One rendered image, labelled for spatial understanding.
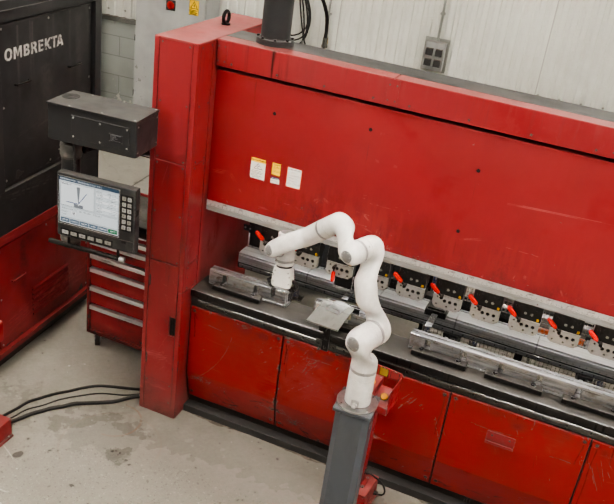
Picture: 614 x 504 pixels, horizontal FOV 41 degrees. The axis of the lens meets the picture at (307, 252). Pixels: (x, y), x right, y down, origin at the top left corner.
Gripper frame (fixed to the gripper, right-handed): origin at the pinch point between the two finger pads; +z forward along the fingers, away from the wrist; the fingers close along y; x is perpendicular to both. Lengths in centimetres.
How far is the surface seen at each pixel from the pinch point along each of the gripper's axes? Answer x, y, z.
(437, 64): 450, -79, -89
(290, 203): 58, -28, -30
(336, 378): 64, 8, 65
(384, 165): 57, 22, -59
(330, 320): 51, 5, 27
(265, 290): 66, -43, 26
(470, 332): 103, 68, 33
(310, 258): 62, -15, -1
